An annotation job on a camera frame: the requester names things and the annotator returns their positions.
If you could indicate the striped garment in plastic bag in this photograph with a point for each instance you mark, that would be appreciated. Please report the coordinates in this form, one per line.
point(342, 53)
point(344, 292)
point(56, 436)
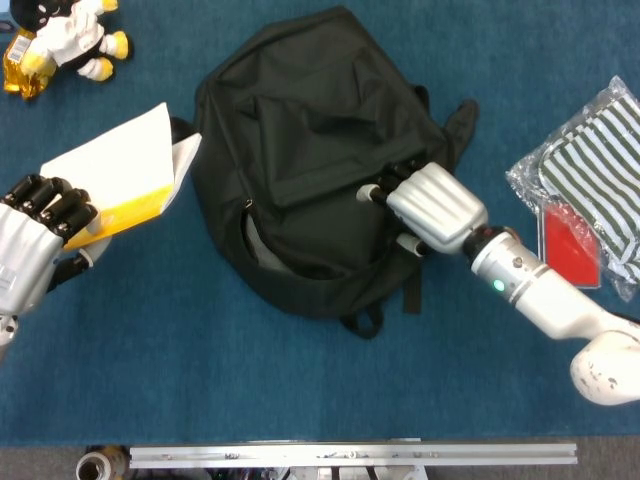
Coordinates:
point(590, 155)

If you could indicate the tape roll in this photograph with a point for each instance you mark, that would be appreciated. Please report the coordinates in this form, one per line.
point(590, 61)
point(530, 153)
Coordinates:
point(95, 467)

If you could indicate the red card in clear case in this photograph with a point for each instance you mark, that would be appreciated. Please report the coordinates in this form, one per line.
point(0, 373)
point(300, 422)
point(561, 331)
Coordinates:
point(575, 250)

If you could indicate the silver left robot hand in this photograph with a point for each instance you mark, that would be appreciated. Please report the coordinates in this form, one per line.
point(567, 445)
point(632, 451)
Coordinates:
point(25, 250)

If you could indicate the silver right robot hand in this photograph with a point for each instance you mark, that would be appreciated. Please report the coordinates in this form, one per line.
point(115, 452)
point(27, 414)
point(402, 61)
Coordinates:
point(435, 205)

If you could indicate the white and yellow book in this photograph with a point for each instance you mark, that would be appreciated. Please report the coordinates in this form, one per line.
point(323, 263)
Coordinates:
point(120, 160)

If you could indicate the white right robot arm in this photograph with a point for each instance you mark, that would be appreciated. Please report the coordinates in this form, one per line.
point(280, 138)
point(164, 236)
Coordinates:
point(550, 300)

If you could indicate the aluminium profile rail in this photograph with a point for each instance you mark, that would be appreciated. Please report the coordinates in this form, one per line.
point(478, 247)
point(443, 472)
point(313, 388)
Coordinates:
point(350, 455)

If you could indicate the black backpack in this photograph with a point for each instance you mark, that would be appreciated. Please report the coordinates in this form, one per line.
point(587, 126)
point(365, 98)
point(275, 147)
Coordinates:
point(310, 100)

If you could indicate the black and white plush toy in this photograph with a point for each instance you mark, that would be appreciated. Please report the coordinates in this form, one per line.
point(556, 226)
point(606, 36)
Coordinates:
point(75, 40)

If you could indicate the blue felt table cover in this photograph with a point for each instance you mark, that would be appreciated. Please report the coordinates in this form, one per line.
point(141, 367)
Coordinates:
point(200, 390)

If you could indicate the gold foil snack packet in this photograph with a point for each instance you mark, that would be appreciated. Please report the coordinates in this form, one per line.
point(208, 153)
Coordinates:
point(25, 82)

